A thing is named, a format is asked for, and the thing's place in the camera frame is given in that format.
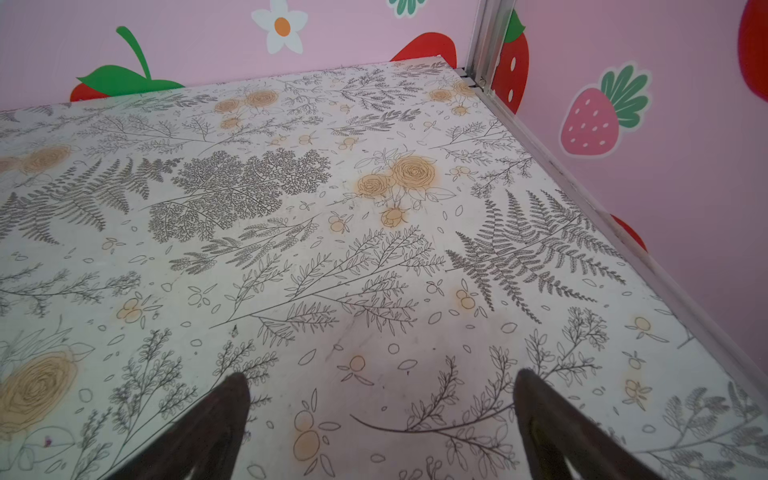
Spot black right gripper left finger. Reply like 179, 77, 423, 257
111, 373, 250, 480

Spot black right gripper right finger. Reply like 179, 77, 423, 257
513, 369, 659, 479

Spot aluminium right table edge rail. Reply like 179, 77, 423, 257
455, 68, 767, 398

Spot aluminium right rear corner post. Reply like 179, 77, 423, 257
464, 0, 517, 93

